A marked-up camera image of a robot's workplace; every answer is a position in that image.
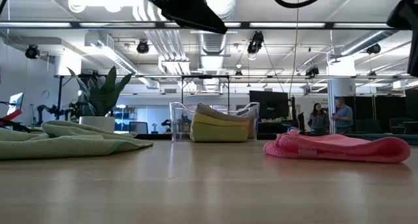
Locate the grey waffle-weave towel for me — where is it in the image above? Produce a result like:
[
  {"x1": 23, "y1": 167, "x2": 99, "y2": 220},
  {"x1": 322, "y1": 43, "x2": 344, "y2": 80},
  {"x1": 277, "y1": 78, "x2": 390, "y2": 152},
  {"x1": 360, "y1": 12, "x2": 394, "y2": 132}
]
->
[{"x1": 195, "y1": 102, "x2": 259, "y2": 122}]

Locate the yellow microfiber towel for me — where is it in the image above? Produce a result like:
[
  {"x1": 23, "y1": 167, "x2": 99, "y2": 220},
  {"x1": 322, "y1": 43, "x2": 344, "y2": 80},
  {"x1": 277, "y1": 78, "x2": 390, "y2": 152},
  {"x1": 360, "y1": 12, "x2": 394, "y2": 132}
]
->
[{"x1": 192, "y1": 112, "x2": 252, "y2": 129}]

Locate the lime green microfiber towel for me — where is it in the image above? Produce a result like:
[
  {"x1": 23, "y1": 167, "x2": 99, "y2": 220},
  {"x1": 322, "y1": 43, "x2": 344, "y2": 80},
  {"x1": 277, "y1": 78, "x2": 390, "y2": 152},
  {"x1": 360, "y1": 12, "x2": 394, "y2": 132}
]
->
[{"x1": 190, "y1": 121, "x2": 249, "y2": 143}]

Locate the sage green microfiber towel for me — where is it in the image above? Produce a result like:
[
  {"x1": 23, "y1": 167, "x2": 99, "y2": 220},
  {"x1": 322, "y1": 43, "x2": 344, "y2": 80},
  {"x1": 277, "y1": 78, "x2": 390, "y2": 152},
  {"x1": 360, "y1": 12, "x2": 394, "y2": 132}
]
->
[{"x1": 0, "y1": 120, "x2": 153, "y2": 161}]

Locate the pink microfiber towel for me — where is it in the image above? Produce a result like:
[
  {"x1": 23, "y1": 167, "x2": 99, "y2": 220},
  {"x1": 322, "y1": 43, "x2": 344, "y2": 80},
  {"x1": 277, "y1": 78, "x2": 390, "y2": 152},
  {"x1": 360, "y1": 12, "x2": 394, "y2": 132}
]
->
[{"x1": 263, "y1": 129, "x2": 411, "y2": 163}]

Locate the clear plastic bin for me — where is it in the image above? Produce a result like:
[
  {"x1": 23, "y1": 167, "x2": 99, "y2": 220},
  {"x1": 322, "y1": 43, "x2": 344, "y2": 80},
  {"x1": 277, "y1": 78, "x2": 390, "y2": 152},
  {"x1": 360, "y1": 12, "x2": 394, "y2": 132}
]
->
[{"x1": 169, "y1": 101, "x2": 261, "y2": 143}]

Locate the snake plant in white pot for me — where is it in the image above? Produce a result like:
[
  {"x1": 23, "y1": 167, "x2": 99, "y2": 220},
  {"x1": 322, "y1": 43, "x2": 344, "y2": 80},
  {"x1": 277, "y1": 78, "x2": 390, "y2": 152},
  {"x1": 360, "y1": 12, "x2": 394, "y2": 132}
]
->
[{"x1": 67, "y1": 66, "x2": 133, "y2": 133}]

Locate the black monitor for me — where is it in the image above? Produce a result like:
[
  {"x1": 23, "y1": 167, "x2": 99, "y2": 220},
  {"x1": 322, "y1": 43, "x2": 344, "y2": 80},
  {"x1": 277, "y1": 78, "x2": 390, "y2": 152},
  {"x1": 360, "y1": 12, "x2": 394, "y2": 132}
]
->
[{"x1": 249, "y1": 90, "x2": 290, "y2": 119}]

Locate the person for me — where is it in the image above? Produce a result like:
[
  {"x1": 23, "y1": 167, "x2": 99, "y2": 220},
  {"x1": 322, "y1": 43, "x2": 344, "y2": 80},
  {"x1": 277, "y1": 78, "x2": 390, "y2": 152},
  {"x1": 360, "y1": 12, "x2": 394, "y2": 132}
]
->
[
  {"x1": 331, "y1": 97, "x2": 355, "y2": 135},
  {"x1": 307, "y1": 103, "x2": 327, "y2": 135}
]

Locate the white-backed monitor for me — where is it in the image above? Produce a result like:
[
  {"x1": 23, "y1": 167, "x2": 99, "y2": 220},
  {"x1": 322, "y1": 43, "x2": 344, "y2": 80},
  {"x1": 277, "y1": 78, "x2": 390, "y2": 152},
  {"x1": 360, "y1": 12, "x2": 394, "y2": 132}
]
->
[{"x1": 7, "y1": 92, "x2": 24, "y2": 116}]

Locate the red bar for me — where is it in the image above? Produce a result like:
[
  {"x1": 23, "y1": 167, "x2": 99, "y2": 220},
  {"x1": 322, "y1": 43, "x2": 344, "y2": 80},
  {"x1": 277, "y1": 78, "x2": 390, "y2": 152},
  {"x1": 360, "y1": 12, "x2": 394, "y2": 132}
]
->
[{"x1": 0, "y1": 108, "x2": 23, "y2": 127}]

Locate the black partition screen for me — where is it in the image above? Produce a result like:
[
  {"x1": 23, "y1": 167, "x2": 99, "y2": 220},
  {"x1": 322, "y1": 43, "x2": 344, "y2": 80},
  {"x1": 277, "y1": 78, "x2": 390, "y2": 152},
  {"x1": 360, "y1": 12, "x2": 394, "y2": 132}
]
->
[{"x1": 352, "y1": 95, "x2": 418, "y2": 135}]

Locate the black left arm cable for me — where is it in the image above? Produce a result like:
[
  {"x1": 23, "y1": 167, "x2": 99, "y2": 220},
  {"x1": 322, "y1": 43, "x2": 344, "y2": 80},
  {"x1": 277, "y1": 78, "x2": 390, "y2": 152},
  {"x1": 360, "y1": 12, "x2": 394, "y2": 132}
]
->
[{"x1": 0, "y1": 0, "x2": 14, "y2": 16}]

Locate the black aluminium table frame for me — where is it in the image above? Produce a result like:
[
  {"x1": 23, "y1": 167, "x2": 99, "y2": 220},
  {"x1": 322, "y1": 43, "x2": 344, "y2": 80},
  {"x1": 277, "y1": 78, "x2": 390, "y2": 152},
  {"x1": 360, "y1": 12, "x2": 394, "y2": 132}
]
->
[{"x1": 133, "y1": 132, "x2": 418, "y2": 146}]

